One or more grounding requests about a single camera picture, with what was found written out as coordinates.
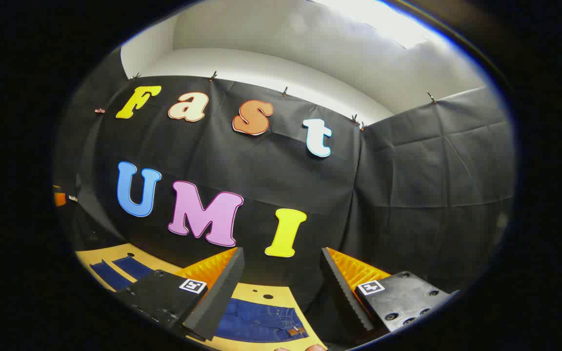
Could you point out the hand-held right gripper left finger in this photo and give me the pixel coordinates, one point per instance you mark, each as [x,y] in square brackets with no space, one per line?
[220,292]

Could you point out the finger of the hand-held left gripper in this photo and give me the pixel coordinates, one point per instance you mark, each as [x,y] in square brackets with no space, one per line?
[59,196]

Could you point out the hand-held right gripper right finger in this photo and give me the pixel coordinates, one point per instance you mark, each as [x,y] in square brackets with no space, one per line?
[342,292]

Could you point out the blue denim jeans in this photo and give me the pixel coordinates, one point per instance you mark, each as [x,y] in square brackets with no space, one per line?
[261,321]

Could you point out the black backdrop cloth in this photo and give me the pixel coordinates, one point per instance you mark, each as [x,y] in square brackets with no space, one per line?
[271,175]

